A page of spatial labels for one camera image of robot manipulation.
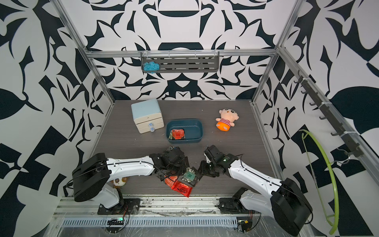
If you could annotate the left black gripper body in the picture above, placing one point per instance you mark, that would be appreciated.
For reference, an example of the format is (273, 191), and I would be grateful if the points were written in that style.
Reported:
(179, 169)

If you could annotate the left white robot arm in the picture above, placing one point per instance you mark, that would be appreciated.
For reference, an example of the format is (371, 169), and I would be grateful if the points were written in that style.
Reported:
(91, 179)

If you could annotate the black wall hook rail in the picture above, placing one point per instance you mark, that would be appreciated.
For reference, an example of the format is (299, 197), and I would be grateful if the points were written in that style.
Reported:
(330, 113)

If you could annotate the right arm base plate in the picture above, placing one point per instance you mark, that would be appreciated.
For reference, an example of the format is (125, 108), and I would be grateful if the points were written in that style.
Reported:
(232, 206)

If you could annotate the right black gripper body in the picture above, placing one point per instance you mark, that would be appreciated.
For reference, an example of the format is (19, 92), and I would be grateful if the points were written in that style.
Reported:
(207, 168)

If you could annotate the red square tea bag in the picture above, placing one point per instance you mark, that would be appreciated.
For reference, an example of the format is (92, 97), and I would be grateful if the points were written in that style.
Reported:
(178, 134)

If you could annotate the brown white plush dog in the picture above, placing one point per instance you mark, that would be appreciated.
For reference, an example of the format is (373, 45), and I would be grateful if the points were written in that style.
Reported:
(119, 182)

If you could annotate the pink baby plush doll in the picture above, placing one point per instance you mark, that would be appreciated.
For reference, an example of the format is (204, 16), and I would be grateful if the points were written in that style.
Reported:
(226, 120)

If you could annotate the orange red tea bag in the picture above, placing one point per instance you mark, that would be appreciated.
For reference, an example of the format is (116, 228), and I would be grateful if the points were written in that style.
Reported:
(170, 180)

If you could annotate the teal plastic storage box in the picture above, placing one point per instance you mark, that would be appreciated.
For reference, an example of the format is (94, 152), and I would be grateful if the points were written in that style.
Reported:
(193, 130)

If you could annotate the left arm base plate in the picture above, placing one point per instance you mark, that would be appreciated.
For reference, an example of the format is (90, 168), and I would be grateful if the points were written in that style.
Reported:
(128, 205)

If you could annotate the light blue drawer box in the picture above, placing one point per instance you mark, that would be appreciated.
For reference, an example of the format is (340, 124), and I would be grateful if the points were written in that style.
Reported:
(147, 116)

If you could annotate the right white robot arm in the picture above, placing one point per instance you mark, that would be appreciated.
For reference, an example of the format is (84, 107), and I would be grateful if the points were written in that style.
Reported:
(282, 200)

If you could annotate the grey wall shelf rack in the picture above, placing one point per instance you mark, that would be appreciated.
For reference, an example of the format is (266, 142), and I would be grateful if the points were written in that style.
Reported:
(183, 62)

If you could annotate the cyan crumpled cloth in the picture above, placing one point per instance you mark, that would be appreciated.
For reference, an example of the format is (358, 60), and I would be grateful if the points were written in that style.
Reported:
(151, 67)

